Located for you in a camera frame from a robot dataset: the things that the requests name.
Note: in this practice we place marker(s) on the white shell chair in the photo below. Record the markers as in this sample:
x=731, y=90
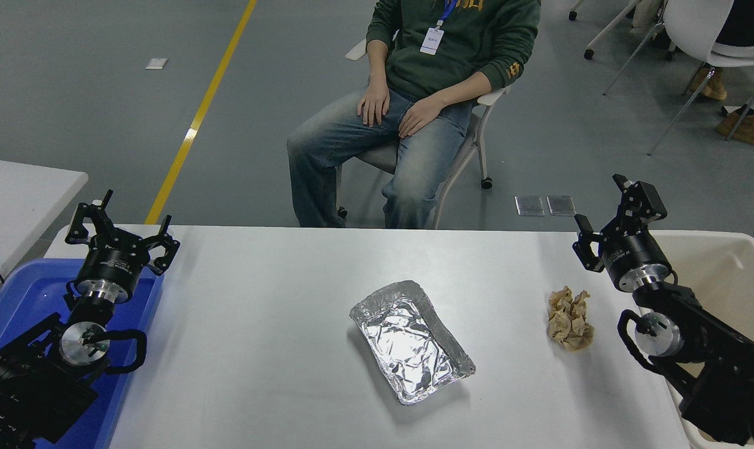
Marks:
x=695, y=25

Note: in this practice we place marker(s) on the white wheeled chair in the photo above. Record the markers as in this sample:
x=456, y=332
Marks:
x=470, y=146

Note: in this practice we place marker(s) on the white side table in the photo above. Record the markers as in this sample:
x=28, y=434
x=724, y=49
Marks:
x=15, y=206

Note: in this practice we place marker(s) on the person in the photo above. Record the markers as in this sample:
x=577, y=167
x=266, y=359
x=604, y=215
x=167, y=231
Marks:
x=748, y=128
x=470, y=43

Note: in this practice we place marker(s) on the person's right forearm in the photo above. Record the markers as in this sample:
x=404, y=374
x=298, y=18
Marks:
x=376, y=65

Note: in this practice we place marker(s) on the white wheeled chair legs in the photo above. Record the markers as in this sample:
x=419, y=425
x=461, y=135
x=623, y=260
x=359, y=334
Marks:
x=587, y=54

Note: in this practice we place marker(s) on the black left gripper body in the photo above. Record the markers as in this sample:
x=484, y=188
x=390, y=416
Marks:
x=111, y=265

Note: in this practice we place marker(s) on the blue plastic tray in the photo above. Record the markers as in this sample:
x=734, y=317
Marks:
x=27, y=293

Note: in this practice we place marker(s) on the silver foil tray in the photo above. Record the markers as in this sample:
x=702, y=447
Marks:
x=408, y=349

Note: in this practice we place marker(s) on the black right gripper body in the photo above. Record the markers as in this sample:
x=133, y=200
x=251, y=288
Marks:
x=635, y=254

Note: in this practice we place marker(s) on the large pale plastic bin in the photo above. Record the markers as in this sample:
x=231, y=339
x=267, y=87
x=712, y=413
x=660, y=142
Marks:
x=738, y=274

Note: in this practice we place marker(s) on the person's right hand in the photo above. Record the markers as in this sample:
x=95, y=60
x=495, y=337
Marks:
x=373, y=107

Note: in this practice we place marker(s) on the crumpled tan paper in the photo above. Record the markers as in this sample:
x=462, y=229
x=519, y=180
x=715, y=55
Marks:
x=570, y=324

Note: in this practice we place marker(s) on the metal floor plate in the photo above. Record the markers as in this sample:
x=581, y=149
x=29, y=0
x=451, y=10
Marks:
x=529, y=206
x=561, y=205

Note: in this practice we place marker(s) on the person's left hand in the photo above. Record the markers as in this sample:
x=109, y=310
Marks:
x=418, y=118

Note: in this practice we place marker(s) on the person's left forearm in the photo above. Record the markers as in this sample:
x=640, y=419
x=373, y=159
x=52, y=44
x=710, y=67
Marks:
x=463, y=91

